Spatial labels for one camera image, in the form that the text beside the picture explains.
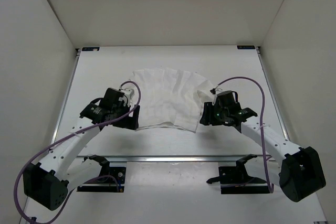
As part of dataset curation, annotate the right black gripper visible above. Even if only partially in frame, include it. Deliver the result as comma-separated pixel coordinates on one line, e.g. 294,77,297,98
199,102,228,126

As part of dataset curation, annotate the white pleated skirt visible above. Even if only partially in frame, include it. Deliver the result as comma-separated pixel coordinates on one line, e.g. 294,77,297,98
130,68,214,132

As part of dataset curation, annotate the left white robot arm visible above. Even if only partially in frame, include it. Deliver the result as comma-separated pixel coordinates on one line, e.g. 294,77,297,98
23,88,140,211

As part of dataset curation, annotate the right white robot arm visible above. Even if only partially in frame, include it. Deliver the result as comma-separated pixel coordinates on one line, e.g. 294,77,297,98
200,89,326,202

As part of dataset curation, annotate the right blue corner label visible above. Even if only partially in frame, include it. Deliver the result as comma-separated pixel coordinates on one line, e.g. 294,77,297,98
237,45,255,50

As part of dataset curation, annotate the blue corner label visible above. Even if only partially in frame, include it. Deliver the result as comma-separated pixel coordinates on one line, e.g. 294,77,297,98
81,47,100,51
237,45,255,50

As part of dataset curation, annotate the left blue corner label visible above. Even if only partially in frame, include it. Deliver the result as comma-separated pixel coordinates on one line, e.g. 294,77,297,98
81,47,100,51

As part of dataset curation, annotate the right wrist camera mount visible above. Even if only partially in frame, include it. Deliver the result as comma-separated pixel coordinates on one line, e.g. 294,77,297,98
210,87,223,105

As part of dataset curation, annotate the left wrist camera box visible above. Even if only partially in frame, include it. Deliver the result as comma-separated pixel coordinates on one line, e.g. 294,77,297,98
119,88,135,106

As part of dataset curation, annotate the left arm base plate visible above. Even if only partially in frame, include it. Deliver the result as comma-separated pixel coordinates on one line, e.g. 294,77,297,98
77,155,127,193

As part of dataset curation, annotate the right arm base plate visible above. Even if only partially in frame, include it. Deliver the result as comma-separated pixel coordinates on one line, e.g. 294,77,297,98
206,154,270,195

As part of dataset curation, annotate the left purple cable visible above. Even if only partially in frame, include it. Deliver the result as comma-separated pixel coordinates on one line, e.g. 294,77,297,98
13,80,143,224

